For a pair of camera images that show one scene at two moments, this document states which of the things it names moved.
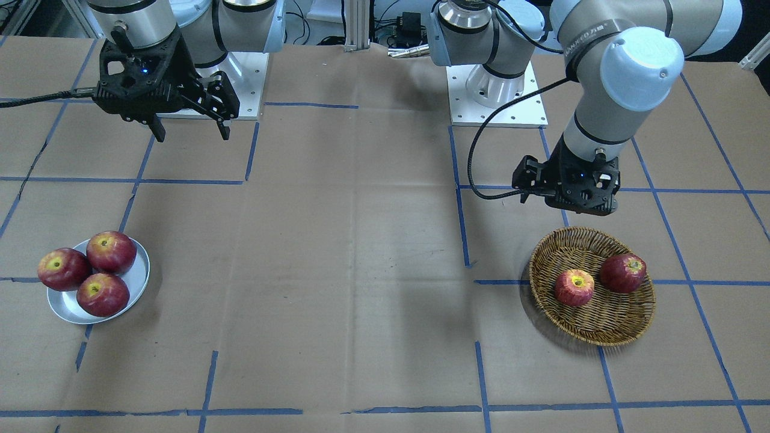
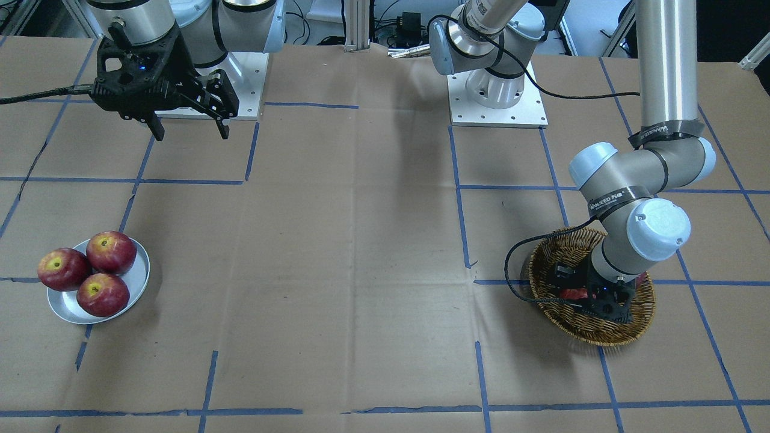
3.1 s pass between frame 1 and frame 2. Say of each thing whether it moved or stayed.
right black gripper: stayed
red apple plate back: stayed
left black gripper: moved
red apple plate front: stayed
